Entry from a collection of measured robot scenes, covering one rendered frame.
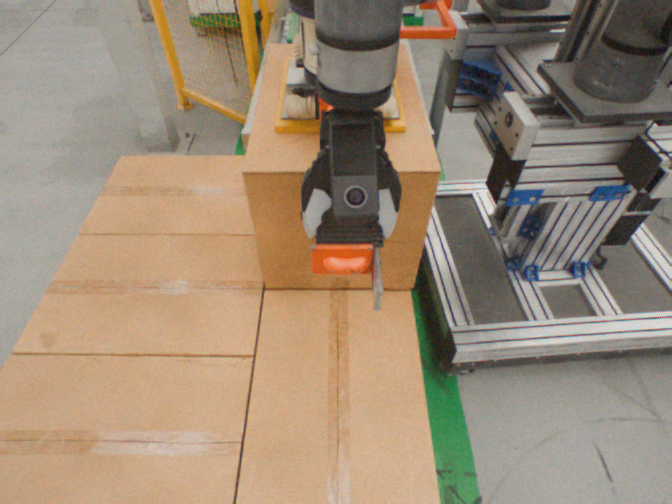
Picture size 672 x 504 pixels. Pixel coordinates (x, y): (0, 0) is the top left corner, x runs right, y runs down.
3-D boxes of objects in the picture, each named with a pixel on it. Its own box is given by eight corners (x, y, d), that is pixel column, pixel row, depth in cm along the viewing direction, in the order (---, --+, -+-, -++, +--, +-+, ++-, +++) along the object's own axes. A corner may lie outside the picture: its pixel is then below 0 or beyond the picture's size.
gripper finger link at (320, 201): (313, 213, 58) (340, 163, 52) (312, 244, 54) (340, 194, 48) (292, 206, 57) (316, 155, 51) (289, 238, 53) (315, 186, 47)
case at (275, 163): (282, 155, 153) (269, 43, 123) (391, 154, 153) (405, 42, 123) (265, 289, 114) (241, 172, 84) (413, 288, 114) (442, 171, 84)
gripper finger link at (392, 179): (408, 201, 51) (387, 144, 45) (410, 209, 50) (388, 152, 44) (371, 212, 52) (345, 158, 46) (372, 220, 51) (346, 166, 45)
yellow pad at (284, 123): (285, 63, 115) (284, 45, 111) (322, 63, 115) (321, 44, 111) (274, 134, 92) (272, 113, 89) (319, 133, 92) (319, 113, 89)
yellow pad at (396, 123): (355, 63, 115) (355, 44, 111) (391, 63, 115) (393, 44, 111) (360, 133, 92) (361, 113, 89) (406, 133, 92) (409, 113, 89)
